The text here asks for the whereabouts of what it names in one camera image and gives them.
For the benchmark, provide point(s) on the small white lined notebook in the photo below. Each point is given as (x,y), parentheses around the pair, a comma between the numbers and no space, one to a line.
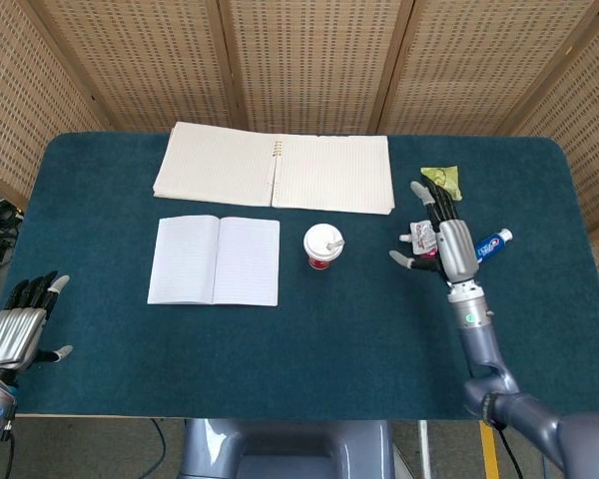
(239,262)

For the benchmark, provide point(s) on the large cream spiral notebook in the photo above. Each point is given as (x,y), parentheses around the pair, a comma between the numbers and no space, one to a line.
(329,174)

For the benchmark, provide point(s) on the teal table mat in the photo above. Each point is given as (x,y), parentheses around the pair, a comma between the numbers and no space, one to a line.
(179,359)

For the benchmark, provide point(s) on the woven bamboo folding screen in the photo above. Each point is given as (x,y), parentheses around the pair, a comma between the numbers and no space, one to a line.
(309,60)

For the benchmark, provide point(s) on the grey robot torso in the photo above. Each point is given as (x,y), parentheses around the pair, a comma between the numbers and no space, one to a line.
(289,449)

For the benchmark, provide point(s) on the blue white toothpaste tube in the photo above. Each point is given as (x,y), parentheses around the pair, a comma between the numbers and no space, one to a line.
(491,244)

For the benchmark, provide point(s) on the red paper cup white lid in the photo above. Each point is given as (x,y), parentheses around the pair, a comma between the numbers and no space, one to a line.
(317,239)

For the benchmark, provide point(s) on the crumpled green wrapper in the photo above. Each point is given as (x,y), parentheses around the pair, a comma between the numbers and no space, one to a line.
(453,177)

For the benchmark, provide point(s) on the squeezed silver spout pouch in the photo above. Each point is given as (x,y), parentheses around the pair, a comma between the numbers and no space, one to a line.
(421,234)

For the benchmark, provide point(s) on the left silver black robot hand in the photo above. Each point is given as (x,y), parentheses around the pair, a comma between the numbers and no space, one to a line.
(15,334)

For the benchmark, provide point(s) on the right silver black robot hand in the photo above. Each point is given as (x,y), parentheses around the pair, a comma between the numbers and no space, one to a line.
(456,249)

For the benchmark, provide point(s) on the white table leg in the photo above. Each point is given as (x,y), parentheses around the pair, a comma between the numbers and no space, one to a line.
(424,449)

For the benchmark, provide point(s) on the transparent plastic straw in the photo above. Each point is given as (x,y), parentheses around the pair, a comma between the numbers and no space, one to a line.
(334,245)

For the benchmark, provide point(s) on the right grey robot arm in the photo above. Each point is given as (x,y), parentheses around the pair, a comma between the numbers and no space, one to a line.
(479,344)

